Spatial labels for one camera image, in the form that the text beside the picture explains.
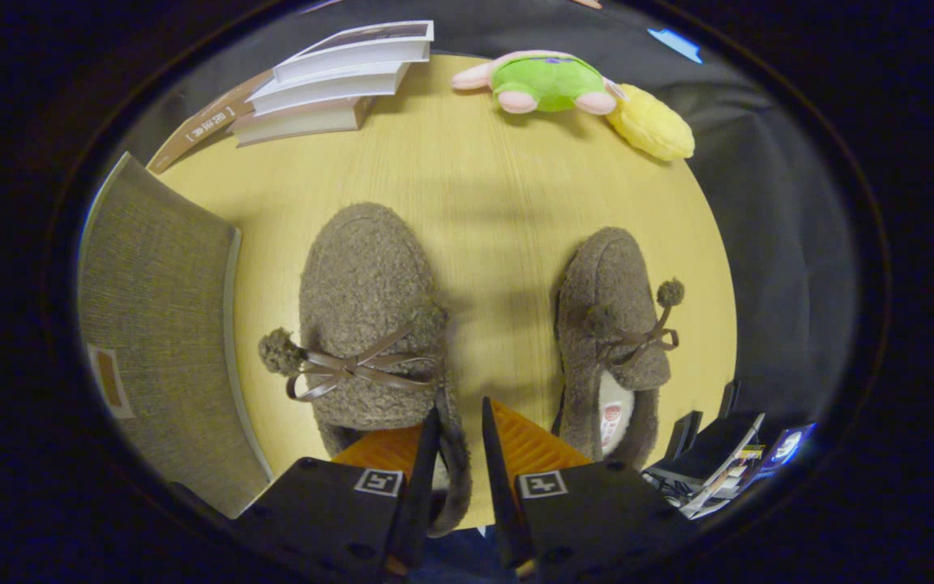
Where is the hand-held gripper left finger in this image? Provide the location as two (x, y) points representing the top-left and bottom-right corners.
(232, 406), (443, 584)

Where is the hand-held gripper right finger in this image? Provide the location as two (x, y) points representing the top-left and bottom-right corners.
(481, 396), (703, 584)

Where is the brown fuzzy shoe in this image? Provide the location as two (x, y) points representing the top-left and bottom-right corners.
(258, 203), (474, 538)
(552, 227), (685, 471)

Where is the grey fabric storage box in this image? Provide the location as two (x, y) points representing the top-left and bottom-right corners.
(78, 152), (273, 520)

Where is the black stand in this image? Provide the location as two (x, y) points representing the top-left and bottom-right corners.
(666, 410), (705, 463)

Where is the pile of printed papers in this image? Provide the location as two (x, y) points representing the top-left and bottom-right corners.
(645, 411), (768, 520)

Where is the blue printed card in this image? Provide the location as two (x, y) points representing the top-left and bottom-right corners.
(759, 422), (818, 479)

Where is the yellow plush toy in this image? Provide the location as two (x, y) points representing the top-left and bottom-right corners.
(605, 84), (696, 161)

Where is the pink and green plush toy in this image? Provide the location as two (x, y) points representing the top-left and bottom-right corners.
(451, 50), (618, 114)

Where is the brown book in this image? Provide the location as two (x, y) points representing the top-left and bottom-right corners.
(147, 69), (275, 175)

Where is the white book with portrait cover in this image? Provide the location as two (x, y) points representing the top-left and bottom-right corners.
(272, 20), (435, 84)

